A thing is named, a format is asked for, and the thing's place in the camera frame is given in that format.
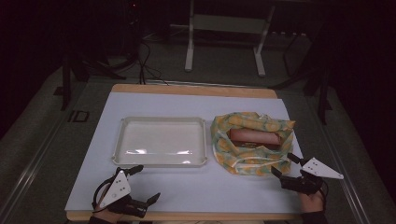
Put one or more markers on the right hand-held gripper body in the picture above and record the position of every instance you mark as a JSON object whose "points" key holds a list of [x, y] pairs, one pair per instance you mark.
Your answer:
{"points": [[317, 169]]}

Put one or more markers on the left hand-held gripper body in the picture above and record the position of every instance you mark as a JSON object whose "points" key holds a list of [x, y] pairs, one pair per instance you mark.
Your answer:
{"points": [[116, 189]]}

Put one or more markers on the yellow green patterned cloth bag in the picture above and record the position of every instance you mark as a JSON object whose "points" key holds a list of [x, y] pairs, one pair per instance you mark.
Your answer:
{"points": [[249, 158]]}

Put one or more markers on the person's left hand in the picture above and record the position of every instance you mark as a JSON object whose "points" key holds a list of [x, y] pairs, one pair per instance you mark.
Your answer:
{"points": [[107, 214]]}

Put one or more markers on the person's right hand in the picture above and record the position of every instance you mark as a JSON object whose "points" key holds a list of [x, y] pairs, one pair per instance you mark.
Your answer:
{"points": [[311, 202]]}

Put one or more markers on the white table mat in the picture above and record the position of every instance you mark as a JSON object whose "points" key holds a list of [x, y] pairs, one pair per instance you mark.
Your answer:
{"points": [[186, 189]]}

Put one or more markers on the white plastic tray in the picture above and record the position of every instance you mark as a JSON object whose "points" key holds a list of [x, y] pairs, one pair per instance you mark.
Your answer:
{"points": [[162, 141]]}

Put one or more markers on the sausage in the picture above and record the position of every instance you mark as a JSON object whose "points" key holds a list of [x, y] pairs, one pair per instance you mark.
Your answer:
{"points": [[255, 137]]}

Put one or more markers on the black metal stand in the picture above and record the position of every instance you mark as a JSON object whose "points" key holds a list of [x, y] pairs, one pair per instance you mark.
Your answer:
{"points": [[322, 93]]}

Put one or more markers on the black tripod stand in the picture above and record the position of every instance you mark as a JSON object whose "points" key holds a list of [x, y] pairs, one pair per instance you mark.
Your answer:
{"points": [[67, 81]]}

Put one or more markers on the white metal stand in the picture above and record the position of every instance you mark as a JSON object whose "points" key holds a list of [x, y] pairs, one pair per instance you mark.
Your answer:
{"points": [[229, 24]]}

